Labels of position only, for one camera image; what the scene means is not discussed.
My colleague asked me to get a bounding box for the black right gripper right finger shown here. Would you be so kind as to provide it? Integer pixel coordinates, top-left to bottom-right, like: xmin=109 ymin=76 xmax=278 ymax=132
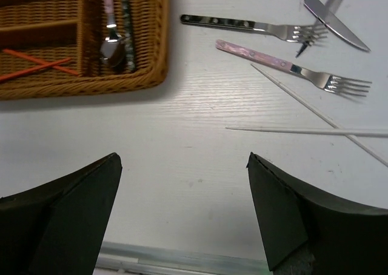
xmin=247 ymin=154 xmax=387 ymax=274

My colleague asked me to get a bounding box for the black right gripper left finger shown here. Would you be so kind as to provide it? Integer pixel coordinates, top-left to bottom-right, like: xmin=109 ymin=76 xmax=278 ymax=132
xmin=1 ymin=153 xmax=122 ymax=274

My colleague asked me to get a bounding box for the orange chopstick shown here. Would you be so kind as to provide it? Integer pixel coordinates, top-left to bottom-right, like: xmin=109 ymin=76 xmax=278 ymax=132
xmin=2 ymin=48 xmax=78 ymax=76
xmin=0 ymin=58 xmax=71 ymax=82

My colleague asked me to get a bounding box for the pink handled spoon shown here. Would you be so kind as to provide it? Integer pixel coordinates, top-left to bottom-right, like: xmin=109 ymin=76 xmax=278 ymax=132
xmin=100 ymin=0 xmax=125 ymax=68

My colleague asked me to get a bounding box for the dark patterned handle spoon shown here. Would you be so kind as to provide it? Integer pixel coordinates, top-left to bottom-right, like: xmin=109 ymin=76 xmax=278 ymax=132
xmin=121 ymin=0 xmax=136 ymax=73

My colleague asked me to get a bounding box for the white chopstick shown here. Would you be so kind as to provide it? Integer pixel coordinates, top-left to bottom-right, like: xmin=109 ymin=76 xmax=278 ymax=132
xmin=226 ymin=127 xmax=387 ymax=138
xmin=250 ymin=63 xmax=387 ymax=167

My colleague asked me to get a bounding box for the brown wicker cutlery basket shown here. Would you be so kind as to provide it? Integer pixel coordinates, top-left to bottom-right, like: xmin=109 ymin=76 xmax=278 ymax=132
xmin=1 ymin=0 xmax=169 ymax=100

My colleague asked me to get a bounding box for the aluminium table frame rail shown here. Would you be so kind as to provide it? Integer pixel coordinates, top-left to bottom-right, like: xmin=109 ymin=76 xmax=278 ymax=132
xmin=96 ymin=242 xmax=271 ymax=274

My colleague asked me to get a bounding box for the pink handled fork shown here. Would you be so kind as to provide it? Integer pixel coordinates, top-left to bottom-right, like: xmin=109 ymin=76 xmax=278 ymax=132
xmin=215 ymin=40 xmax=372 ymax=97

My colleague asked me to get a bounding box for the dark handled fork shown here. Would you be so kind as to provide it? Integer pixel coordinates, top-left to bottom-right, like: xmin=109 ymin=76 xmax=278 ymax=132
xmin=180 ymin=14 xmax=327 ymax=44

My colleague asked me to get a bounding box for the pink handled knife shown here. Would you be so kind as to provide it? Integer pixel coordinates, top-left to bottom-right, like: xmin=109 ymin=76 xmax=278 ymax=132
xmin=304 ymin=0 xmax=370 ymax=52

